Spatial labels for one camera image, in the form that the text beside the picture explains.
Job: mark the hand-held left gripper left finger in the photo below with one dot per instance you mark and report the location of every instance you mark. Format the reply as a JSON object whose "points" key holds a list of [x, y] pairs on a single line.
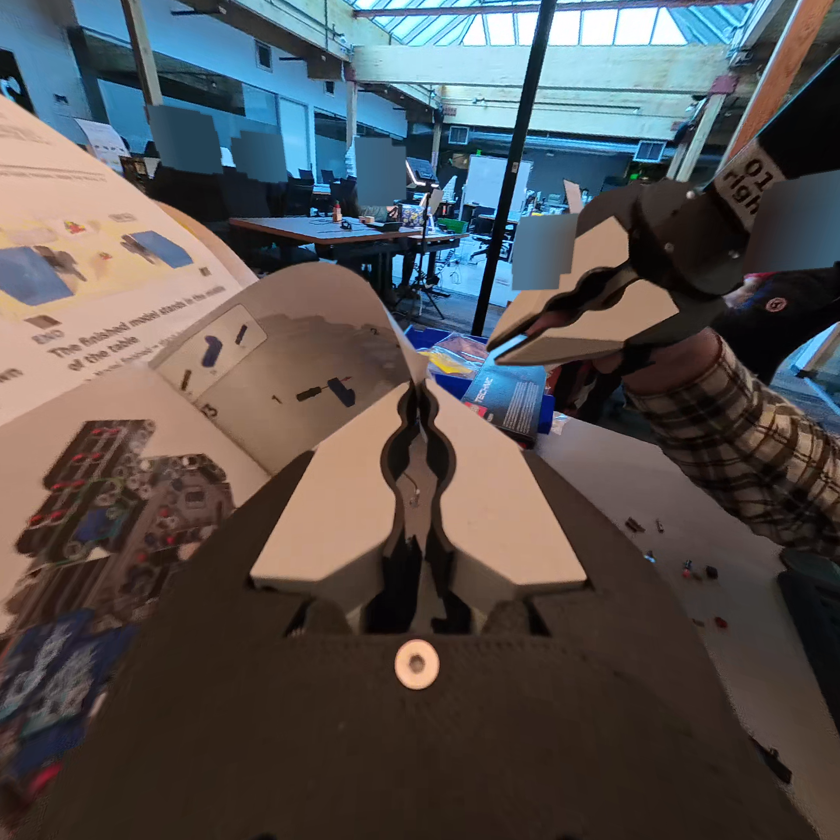
{"points": [[321, 518]]}

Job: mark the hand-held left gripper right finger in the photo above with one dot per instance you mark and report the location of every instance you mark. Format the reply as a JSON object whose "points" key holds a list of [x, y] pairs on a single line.
{"points": [[512, 525]]}

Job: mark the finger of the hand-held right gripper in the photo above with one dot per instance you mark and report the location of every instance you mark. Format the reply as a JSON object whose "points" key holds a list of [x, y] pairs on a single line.
{"points": [[597, 256], [617, 321]]}

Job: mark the instruction booklet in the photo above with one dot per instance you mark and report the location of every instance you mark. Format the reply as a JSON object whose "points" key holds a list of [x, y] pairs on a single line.
{"points": [[295, 315]]}

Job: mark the person's right forearm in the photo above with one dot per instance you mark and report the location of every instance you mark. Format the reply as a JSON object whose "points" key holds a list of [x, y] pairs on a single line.
{"points": [[741, 446]]}

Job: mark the grey desk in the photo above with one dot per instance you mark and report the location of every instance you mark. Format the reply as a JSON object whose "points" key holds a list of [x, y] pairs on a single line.
{"points": [[623, 479]]}

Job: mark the brown top office desk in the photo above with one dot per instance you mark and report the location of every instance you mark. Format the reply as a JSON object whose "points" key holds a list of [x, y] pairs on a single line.
{"points": [[315, 229]]}

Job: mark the printed task instruction sheet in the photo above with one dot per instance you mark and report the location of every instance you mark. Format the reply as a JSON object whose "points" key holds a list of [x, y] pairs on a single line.
{"points": [[98, 262]]}

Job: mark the person's right hand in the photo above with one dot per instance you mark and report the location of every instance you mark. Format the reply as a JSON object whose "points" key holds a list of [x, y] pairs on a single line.
{"points": [[676, 361]]}

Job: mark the cardboard sign board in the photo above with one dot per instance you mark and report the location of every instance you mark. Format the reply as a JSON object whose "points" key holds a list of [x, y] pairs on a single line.
{"points": [[573, 197]]}

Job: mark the black pin connector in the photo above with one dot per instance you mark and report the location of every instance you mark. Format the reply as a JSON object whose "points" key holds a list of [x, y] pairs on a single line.
{"points": [[633, 525]]}

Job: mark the whiteboard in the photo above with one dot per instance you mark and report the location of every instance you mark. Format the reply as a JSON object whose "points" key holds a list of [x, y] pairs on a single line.
{"points": [[492, 190]]}

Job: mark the toy truck set box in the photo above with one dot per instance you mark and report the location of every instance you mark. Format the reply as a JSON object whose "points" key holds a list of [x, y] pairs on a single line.
{"points": [[508, 400]]}

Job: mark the black metal pole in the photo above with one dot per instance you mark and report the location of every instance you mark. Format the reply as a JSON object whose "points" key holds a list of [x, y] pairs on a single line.
{"points": [[518, 131]]}

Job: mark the blue storage bin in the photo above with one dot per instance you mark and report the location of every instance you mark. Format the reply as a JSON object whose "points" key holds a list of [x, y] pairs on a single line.
{"points": [[426, 341]]}

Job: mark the studio light panel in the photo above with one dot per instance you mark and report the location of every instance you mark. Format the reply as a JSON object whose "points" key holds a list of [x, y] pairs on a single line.
{"points": [[420, 172]]}

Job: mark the blue flame print panel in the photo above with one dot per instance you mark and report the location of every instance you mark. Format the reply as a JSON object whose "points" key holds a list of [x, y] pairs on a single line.
{"points": [[52, 676]]}

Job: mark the white wall vent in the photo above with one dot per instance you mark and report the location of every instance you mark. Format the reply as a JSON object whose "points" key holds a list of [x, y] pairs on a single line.
{"points": [[649, 150]]}

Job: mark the wooden post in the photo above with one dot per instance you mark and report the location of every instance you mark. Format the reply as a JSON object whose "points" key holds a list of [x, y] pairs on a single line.
{"points": [[781, 72]]}

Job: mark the black wall sign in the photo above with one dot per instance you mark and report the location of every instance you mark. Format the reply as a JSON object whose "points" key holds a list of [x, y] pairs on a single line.
{"points": [[13, 79]]}

